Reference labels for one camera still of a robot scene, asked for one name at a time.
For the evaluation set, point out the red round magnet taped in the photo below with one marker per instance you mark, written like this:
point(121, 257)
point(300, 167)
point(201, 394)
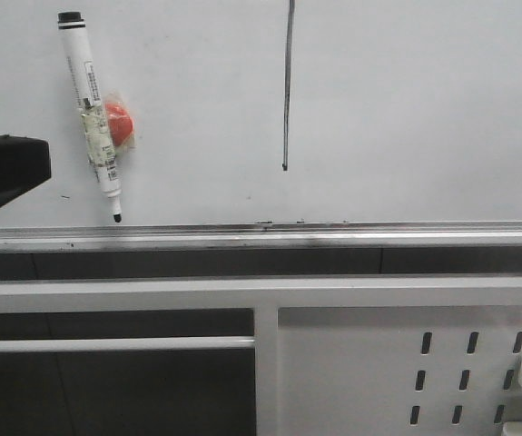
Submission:
point(120, 121)

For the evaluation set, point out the white whiteboard marker black cap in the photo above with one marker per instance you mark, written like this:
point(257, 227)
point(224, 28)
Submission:
point(100, 148)

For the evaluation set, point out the white metal pegboard rack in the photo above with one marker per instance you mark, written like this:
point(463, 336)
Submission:
point(312, 356)

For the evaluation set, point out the white whiteboard with aluminium frame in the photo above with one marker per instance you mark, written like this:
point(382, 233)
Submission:
point(275, 123)

